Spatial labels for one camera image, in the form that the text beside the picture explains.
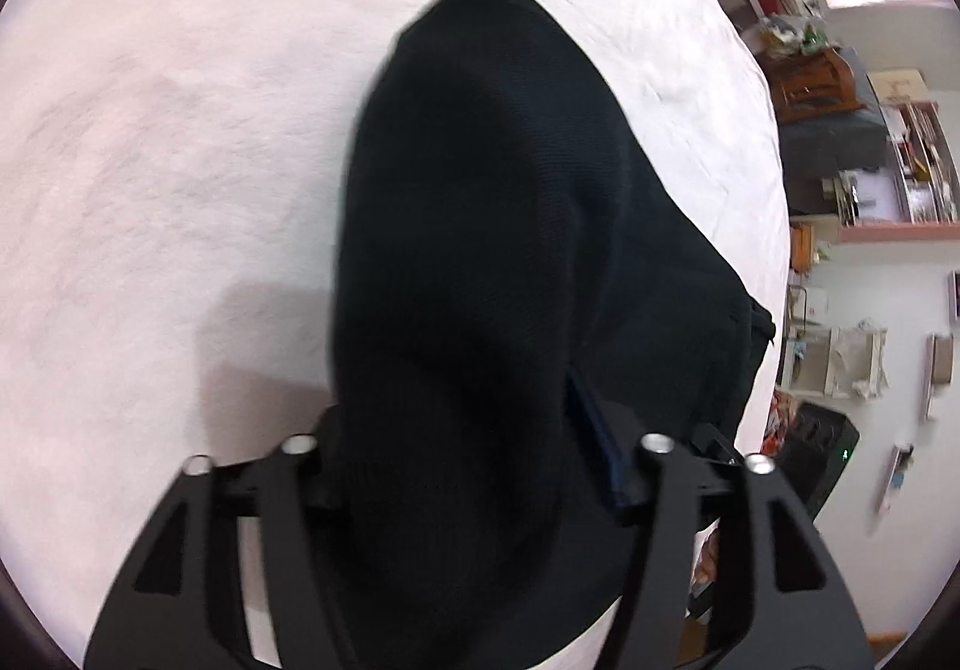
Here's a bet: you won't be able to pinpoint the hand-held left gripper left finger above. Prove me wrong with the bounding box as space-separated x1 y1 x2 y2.
82 407 357 670

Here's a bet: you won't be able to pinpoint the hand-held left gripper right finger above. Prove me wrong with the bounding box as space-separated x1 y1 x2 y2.
565 370 876 670

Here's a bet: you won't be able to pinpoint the black pants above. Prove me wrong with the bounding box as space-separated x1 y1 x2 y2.
330 0 775 670

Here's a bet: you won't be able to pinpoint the black device with green light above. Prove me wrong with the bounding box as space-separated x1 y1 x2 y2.
784 400 861 519

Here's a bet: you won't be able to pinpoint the pink bed sheet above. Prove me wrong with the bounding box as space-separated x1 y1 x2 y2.
0 0 793 670

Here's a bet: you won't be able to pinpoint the dark grey cabinet top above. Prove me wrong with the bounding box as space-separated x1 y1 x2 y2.
778 109 895 215

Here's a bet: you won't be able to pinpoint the wooden box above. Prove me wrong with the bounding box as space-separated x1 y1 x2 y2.
768 46 869 122

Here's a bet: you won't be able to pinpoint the white wall switch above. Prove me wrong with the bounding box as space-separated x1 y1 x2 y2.
925 332 955 421

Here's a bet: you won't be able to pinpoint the pink wall shelf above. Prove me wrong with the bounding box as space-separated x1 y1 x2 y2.
836 220 960 245

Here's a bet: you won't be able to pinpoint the wall shelf with items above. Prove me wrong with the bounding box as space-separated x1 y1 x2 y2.
832 101 960 226

